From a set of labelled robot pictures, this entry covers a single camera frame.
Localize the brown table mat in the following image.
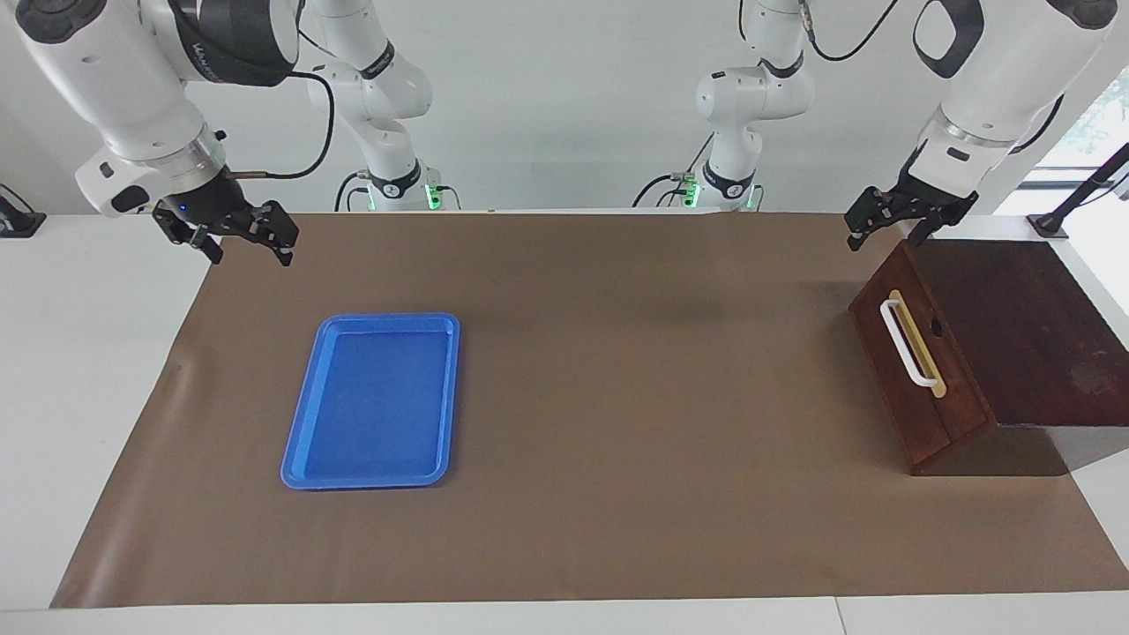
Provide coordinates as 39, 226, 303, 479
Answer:
50, 210, 1129, 609

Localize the black arm base cable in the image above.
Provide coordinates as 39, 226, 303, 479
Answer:
632, 137, 708, 209
333, 169, 371, 213

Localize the black camera stand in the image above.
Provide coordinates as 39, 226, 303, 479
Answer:
1028, 143, 1129, 239

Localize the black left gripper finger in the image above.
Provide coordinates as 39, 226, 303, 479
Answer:
908, 207, 962, 248
844, 187, 909, 252

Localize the dark wooden cabinet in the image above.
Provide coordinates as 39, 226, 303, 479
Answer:
849, 238, 1129, 477

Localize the bright window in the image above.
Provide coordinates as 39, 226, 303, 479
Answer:
995, 71, 1129, 215

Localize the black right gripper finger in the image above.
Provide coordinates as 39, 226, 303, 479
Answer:
153, 205, 226, 265
250, 201, 299, 267

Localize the wooden drawer with white handle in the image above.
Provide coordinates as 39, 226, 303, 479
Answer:
849, 243, 993, 468

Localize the black table clamp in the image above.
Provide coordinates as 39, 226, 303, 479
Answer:
0, 183, 47, 239

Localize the blue plastic tray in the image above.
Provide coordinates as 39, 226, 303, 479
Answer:
280, 312, 461, 491

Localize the black left arm base cable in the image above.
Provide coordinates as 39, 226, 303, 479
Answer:
632, 137, 708, 209

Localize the black right arm base cable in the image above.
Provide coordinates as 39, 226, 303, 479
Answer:
333, 169, 371, 213

